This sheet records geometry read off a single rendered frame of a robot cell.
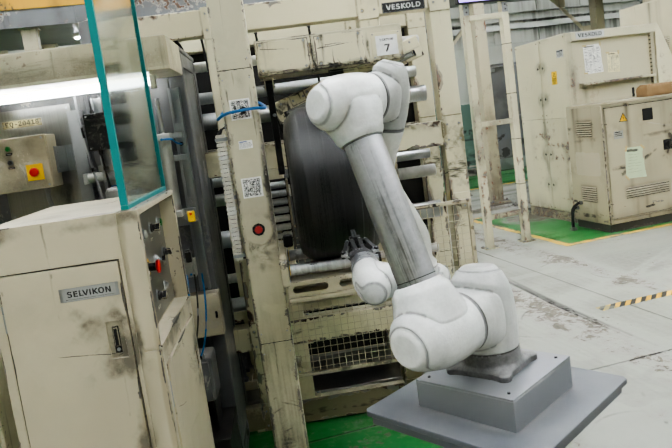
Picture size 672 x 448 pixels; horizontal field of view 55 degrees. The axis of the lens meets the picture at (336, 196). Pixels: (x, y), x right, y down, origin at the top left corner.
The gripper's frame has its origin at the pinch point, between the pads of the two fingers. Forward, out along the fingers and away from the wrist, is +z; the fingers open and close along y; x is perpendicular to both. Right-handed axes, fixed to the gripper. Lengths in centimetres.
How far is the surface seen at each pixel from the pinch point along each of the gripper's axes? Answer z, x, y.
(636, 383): 34, 114, -130
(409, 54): 73, -48, -41
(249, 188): 24.6, -14.8, 34.1
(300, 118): 23.8, -38.5, 11.9
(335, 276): 6.3, 17.4, 7.8
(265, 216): 21.9, -3.9, 29.9
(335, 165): 6.1, -24.8, 2.9
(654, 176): 346, 146, -335
